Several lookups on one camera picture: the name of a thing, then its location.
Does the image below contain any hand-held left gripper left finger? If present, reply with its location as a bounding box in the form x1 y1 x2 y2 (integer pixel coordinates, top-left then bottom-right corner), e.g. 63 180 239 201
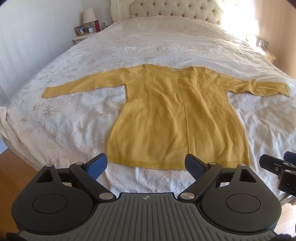
36 153 116 203

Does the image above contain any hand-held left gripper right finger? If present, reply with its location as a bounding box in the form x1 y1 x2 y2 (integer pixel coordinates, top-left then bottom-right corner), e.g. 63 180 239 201
177 153 258 202

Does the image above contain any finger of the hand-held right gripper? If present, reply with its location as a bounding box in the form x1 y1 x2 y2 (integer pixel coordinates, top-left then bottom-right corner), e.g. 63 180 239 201
285 151 296 164
259 154 296 179

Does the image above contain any yellow knit sweater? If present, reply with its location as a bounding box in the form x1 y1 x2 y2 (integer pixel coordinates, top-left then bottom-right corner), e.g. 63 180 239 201
42 64 291 171

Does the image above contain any cluttered bedside table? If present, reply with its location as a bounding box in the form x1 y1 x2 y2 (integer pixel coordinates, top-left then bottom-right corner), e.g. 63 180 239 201
246 34 277 63

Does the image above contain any cream bedside table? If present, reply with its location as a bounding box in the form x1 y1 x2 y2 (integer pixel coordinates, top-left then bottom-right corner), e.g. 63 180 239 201
72 29 105 46

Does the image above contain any bed with white floral bedspread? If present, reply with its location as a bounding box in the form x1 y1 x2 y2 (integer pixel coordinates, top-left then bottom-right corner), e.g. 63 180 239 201
0 15 296 202

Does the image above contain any white table lamp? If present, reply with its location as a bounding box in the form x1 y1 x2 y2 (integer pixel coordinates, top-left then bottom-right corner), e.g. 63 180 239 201
83 8 97 29

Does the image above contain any cream tufted headboard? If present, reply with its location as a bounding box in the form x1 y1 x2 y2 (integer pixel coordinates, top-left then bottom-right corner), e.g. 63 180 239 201
110 0 228 26

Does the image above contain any wooden picture frame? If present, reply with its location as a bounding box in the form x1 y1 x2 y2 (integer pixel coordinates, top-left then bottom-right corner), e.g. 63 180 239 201
74 25 87 36

